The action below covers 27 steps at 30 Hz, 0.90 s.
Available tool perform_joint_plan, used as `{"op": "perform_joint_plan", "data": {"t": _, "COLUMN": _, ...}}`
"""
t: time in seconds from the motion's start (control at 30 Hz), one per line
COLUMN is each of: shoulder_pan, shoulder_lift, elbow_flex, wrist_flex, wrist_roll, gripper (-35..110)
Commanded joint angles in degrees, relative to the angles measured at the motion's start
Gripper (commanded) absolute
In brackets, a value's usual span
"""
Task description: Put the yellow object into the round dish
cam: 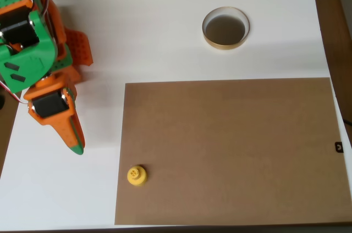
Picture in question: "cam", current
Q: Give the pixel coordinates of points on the small yellow plastic piece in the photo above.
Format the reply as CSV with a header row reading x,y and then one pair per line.
x,y
136,176

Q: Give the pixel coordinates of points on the brown cardboard mat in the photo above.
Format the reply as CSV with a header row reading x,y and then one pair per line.
x,y
233,147

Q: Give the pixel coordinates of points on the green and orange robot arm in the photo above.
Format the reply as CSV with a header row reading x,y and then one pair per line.
x,y
35,60

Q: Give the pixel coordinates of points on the small black clip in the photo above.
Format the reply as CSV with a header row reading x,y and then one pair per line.
x,y
338,147

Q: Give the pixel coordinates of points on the white bowl with gold rim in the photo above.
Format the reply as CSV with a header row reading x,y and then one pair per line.
x,y
225,31

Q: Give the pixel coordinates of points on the white base board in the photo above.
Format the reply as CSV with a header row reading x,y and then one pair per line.
x,y
178,60

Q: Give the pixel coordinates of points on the orange gripper black servo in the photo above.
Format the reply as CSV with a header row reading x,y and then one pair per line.
x,y
49,107

